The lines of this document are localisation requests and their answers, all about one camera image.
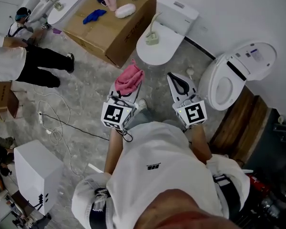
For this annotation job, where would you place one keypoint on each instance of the person's right forearm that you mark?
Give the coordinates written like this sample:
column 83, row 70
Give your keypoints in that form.
column 200, row 144

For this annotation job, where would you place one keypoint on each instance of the clear plastic bottle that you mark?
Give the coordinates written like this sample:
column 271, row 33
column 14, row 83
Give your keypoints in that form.
column 270, row 207

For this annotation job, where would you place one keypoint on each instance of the person's white shirt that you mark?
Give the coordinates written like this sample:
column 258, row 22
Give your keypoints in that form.
column 157, row 151

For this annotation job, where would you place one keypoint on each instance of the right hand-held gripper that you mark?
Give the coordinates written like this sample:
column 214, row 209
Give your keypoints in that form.
column 194, row 113

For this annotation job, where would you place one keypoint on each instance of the small cardboard box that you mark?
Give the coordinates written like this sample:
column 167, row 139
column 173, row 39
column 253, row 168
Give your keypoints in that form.
column 0, row 96

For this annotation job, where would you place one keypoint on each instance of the white power strip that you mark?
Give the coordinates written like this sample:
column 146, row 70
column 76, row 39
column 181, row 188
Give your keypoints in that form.
column 40, row 117

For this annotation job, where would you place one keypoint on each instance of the white toilet with closed lid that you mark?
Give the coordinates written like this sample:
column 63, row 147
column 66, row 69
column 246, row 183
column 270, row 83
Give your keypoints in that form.
column 69, row 1
column 162, row 51

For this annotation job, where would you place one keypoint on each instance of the purple cloth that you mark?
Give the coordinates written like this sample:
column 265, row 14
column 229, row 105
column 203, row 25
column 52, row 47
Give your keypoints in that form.
column 57, row 31

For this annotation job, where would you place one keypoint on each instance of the large cardboard box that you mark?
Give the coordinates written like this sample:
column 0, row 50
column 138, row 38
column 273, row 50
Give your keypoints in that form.
column 114, row 32

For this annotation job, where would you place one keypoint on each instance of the person's chin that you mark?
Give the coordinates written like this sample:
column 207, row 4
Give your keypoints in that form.
column 181, row 211

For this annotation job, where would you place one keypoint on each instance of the beige toilet brush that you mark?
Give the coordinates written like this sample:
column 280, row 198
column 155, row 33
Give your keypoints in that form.
column 151, row 25

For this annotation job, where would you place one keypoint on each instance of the white flat strip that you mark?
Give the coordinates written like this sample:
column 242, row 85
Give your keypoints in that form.
column 95, row 168

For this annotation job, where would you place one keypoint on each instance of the white toilet with raised lid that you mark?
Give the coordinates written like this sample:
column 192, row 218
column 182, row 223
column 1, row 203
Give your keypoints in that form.
column 41, row 6

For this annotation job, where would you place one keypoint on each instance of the tall white box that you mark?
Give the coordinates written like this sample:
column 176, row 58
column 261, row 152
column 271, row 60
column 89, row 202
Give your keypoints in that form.
column 35, row 170

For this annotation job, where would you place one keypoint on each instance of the blue cloth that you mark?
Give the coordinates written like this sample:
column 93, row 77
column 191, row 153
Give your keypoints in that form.
column 94, row 16

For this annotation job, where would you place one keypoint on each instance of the red fire extinguisher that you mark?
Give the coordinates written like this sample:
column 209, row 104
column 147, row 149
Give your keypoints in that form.
column 257, row 184

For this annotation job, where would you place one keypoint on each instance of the white round object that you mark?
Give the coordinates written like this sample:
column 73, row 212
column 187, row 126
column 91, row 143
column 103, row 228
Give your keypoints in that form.
column 189, row 71

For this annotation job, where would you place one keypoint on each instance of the person's white shoe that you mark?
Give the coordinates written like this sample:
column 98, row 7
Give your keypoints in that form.
column 142, row 104

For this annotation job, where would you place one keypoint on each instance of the white fluffy oval pad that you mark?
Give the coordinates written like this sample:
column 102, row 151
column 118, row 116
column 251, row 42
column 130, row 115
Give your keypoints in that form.
column 125, row 10

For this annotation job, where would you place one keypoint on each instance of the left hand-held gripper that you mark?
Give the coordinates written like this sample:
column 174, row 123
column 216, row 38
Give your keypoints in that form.
column 114, row 114

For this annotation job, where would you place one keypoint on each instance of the wooden platform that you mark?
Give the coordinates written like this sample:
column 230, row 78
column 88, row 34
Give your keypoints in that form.
column 240, row 125

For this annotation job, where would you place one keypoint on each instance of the person's grey trouser leg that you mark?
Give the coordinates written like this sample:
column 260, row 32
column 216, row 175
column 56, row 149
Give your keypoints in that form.
column 143, row 117

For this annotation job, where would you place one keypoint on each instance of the white toilet with open lid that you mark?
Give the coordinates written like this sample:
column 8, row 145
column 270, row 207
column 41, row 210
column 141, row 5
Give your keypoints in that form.
column 209, row 85

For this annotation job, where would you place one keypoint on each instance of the pink cloth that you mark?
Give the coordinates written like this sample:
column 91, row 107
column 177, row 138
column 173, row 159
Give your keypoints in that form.
column 129, row 80

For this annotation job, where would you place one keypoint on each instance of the person's left forearm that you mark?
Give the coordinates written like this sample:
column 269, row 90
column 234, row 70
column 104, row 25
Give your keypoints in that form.
column 114, row 151

